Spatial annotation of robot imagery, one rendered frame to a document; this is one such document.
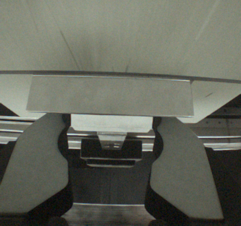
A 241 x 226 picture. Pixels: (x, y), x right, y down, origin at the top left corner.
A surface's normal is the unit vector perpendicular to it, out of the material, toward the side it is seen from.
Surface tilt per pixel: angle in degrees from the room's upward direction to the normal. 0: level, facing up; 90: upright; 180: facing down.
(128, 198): 90
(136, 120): 0
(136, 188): 90
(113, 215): 90
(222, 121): 90
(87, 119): 0
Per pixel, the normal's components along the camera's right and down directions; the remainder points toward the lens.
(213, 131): 0.04, -0.34
